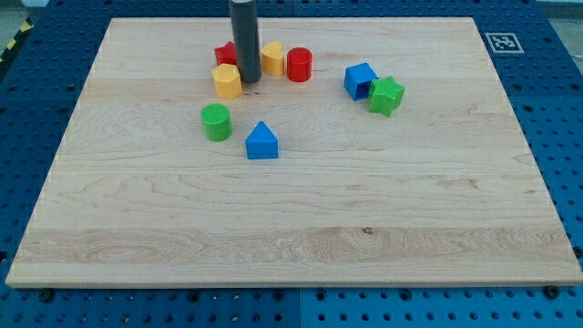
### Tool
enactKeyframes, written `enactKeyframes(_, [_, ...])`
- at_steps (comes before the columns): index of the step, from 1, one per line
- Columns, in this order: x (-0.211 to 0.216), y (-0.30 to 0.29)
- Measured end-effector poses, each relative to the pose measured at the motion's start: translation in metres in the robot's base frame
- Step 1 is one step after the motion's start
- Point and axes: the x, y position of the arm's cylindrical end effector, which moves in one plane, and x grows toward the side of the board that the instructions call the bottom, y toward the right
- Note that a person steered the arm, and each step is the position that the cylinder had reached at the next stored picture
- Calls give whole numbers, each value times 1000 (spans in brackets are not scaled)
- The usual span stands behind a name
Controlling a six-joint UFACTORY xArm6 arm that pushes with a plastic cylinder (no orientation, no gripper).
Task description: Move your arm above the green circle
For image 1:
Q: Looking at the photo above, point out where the grey cylindrical robot arm rod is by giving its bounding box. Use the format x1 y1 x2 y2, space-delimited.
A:
229 0 261 84

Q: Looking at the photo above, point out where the black bolt front left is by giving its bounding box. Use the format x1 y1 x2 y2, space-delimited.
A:
38 289 55 302

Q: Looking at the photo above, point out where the yellow heart block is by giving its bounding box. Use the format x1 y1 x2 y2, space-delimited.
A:
261 41 285 77

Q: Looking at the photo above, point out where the light wooden board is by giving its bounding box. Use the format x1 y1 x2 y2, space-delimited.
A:
6 17 582 289

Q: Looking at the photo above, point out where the black bolt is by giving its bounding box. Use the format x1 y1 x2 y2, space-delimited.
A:
543 285 561 300
38 289 55 302

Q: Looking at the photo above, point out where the blue triangle block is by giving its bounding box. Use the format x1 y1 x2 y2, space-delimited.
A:
245 121 279 159

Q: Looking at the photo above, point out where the yellow hexagon block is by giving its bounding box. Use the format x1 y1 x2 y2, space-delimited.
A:
211 64 242 99

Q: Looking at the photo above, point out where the blue cube block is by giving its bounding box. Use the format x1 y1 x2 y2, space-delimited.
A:
343 63 378 101

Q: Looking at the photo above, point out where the green star block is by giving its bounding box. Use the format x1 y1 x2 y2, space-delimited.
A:
368 76 406 118

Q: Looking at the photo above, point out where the red cylinder block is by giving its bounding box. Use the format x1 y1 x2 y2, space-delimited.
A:
287 47 313 82

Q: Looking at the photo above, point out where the red star block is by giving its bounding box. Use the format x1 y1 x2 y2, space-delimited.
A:
214 41 237 66

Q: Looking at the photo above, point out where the white fiducial marker tag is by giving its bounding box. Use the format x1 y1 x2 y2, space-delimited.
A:
485 32 524 54

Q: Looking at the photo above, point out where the black bolt front right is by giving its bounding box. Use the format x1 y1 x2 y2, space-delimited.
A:
543 285 561 300

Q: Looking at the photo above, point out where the green cylinder block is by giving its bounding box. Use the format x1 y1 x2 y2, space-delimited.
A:
200 103 232 141

